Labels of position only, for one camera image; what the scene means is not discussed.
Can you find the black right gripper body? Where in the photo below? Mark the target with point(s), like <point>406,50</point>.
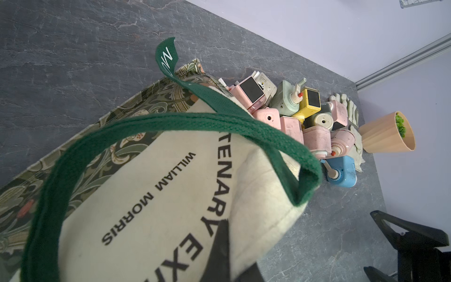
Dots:
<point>423,265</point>

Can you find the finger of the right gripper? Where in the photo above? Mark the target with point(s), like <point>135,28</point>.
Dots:
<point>374,275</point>
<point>408,236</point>

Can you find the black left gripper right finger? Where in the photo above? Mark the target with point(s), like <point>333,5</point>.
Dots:
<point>252,274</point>

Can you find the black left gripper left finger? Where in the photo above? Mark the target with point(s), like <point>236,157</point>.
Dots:
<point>218,264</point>

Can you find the blue pencil sharpener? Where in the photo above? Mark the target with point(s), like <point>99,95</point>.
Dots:
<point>341,171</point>

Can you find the cream tote bag green handles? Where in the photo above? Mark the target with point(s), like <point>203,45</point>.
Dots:
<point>138,196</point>

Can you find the round pink pencil sharpener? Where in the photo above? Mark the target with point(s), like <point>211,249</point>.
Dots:
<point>342,141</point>

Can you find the olive green pencil sharpener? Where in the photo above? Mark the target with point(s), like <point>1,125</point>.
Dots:
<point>320,119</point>

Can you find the yellow pencil sharpener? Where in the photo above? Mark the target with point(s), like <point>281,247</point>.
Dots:
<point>311,104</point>

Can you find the beige pencil sharpener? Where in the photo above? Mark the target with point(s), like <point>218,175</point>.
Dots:
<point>267,86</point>

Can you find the potted green plant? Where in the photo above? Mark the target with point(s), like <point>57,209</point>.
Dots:
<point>391,133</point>

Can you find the cream work gloves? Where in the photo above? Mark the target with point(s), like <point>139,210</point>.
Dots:
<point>343,102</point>

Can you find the aluminium frame corner post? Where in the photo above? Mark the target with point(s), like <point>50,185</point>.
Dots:
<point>429,51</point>

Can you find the long white wire basket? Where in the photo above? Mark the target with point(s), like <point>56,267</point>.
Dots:
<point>414,3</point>

